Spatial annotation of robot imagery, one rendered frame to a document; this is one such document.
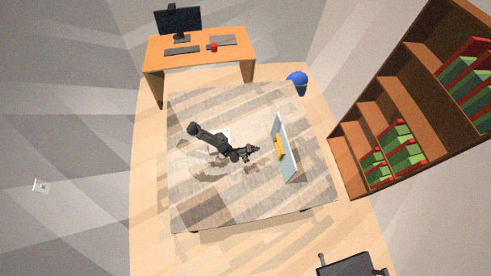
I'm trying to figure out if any gold picture frame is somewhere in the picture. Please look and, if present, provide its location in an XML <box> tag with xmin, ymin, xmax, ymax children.
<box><xmin>273</xmin><ymin>133</ymin><xmax>285</xmax><ymax>161</ymax></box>

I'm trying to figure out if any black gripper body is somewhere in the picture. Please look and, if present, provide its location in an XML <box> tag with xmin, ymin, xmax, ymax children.
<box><xmin>237</xmin><ymin>144</ymin><xmax>251</xmax><ymax>157</ymax></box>

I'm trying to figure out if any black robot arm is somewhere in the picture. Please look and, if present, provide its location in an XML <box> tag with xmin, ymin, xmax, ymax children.
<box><xmin>187</xmin><ymin>121</ymin><xmax>250</xmax><ymax>163</ymax></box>

